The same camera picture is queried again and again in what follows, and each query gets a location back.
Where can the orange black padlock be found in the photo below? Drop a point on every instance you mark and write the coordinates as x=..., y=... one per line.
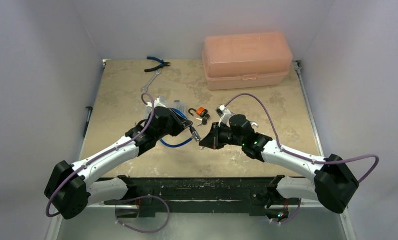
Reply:
x=201, y=112

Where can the clear plastic screw organizer box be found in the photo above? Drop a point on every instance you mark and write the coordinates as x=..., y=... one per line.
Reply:
x=176, y=104

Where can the small silver open-end wrench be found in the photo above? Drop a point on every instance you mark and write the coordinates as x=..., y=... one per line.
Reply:
x=144, y=89

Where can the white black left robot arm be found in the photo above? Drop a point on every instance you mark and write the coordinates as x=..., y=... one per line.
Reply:
x=68, y=188

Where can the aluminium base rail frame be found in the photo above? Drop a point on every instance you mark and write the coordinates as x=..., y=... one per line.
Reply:
x=253, y=196

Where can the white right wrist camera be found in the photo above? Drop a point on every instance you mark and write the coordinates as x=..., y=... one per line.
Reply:
x=225, y=114

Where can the pink plastic toolbox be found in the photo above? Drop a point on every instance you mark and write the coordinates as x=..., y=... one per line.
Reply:
x=246, y=60

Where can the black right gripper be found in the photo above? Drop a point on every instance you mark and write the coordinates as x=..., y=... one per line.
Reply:
x=214, y=136

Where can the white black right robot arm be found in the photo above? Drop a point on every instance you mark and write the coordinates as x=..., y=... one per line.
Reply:
x=324, y=179

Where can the large chrome open-end wrench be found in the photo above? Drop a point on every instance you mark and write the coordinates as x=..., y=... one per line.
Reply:
x=254, y=124

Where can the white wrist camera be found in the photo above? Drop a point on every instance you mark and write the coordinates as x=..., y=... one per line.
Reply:
x=158, y=102
x=225, y=114

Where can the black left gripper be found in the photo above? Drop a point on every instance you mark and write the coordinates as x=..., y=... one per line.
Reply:
x=180, y=124

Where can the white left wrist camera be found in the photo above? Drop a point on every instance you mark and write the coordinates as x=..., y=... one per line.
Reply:
x=158, y=102

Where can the black hammer beside table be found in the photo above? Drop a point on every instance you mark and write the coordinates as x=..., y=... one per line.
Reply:
x=90, y=109

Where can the blue cable lock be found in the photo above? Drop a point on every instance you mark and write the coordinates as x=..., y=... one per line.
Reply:
x=194, y=135

